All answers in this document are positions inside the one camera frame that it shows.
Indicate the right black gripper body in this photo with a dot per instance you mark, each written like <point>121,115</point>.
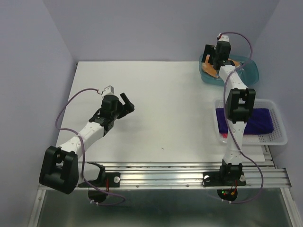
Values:
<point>229,50</point>

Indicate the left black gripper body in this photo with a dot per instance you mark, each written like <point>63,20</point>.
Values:
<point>115,114</point>

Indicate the orange towel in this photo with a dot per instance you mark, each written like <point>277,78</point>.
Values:
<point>208,68</point>

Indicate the purple towel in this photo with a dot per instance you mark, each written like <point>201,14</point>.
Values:
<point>260,123</point>

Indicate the pink towel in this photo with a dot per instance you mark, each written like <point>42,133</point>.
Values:
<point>224,135</point>

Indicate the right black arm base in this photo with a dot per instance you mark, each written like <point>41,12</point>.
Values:
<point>228,178</point>

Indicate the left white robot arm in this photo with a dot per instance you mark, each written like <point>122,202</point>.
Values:
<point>60,169</point>

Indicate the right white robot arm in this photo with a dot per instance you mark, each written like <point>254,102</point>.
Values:
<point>238,99</point>

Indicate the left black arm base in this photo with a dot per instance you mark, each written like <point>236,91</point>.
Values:
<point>99,188</point>

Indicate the blue plastic tub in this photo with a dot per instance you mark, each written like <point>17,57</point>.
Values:
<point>249,74</point>

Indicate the white perforated basket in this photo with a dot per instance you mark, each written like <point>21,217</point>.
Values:
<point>277,138</point>

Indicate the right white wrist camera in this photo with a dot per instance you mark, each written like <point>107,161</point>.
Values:
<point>223,38</point>

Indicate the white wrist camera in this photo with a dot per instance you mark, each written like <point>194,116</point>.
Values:
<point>109,90</point>
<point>223,38</point>

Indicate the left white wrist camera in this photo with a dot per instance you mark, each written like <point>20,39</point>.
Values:
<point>109,90</point>

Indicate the aluminium mounting rail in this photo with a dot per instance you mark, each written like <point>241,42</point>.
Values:
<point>152,175</point>

